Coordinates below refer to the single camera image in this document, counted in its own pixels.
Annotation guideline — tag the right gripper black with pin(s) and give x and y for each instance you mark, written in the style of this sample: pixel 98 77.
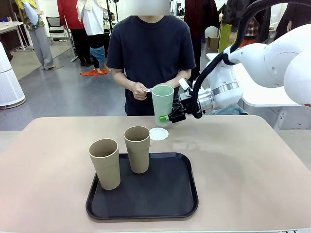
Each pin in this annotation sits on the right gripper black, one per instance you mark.
pixel 188 104

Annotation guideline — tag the pale green tall cup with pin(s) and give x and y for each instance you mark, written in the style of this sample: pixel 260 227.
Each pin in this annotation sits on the pale green tall cup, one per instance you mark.
pixel 161 104

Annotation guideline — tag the white paper doily coaster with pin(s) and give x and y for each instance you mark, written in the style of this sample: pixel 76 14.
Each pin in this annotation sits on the white paper doily coaster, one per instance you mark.
pixel 159 134

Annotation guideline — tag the white paper coaster stack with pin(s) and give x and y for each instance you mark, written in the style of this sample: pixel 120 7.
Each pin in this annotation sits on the white paper coaster stack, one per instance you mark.
pixel 147 90

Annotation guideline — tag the brown tall cup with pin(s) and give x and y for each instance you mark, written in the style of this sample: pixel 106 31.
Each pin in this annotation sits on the brown tall cup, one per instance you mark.
pixel 107 170
pixel 138 157

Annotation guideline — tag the person's right forearm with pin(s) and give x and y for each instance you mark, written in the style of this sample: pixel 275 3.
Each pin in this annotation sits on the person's right forearm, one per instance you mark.
pixel 121 78

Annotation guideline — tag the person's left forearm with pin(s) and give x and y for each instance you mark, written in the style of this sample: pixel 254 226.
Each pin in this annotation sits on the person's left forearm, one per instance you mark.
pixel 181 76

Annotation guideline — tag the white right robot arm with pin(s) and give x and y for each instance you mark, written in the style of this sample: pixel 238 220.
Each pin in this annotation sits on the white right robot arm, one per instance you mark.
pixel 267 63

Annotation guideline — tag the person's right hand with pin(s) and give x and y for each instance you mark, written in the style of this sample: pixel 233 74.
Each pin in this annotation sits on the person's right hand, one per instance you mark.
pixel 139 93

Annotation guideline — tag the teal towel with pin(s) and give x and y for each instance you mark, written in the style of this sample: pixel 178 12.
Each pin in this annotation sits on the teal towel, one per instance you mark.
pixel 230 110

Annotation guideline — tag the person in dark t-shirt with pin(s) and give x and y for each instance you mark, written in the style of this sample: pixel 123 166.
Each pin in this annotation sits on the person in dark t-shirt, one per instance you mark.
pixel 150 48

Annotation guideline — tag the cardboard box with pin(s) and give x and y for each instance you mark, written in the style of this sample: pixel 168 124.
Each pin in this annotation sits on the cardboard box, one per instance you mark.
pixel 213 43

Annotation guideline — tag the white side table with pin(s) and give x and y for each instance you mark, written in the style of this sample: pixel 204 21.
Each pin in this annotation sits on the white side table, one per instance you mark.
pixel 262 100

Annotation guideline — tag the mannequin with yellow skirt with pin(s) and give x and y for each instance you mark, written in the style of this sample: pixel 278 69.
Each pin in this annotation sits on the mannequin with yellow skirt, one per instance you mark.
pixel 224 36

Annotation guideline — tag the orange cloth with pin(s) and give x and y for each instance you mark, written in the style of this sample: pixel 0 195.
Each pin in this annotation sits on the orange cloth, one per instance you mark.
pixel 94 72

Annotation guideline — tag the black plastic serving tray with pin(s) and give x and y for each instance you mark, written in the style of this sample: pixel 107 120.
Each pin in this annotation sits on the black plastic serving tray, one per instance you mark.
pixel 145 199

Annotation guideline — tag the mannequin in dark red dress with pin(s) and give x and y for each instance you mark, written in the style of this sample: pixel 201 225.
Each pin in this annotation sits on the mannequin in dark red dress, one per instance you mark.
pixel 199 14

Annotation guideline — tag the computer monitor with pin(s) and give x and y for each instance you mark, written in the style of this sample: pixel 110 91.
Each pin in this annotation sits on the computer monitor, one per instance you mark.
pixel 180 8

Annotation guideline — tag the black tripod stand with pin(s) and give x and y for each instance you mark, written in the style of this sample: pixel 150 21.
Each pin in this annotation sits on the black tripod stand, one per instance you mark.
pixel 111 21

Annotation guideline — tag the mannequin with plaid shirt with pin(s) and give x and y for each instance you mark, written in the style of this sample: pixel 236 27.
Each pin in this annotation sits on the mannequin with plaid shirt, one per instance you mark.
pixel 252 29

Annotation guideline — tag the mannequin with white shirt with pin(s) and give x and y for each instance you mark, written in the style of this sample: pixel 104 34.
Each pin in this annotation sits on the mannequin with white shirt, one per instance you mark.
pixel 93 21

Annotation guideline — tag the person in red top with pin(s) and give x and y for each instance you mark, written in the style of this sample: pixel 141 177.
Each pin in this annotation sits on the person in red top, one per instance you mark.
pixel 70 14

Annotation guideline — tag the mannequin with floral top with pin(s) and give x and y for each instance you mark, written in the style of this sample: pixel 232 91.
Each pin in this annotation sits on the mannequin with floral top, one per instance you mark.
pixel 41 43

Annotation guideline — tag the black mesh office chair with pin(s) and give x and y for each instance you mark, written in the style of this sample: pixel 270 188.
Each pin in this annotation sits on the black mesh office chair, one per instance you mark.
pixel 54 23

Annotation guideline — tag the mannequin in black coat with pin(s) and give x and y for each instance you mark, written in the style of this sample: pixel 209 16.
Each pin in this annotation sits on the mannequin in black coat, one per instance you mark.
pixel 291 12

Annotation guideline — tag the white air purifier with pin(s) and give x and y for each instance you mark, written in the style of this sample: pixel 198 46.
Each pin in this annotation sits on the white air purifier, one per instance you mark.
pixel 9 85

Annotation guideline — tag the light wooden desk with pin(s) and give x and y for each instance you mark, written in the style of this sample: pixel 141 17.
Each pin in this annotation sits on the light wooden desk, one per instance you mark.
pixel 9 25

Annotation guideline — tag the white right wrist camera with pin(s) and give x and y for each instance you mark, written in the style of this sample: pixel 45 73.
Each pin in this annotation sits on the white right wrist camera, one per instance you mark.
pixel 184 83

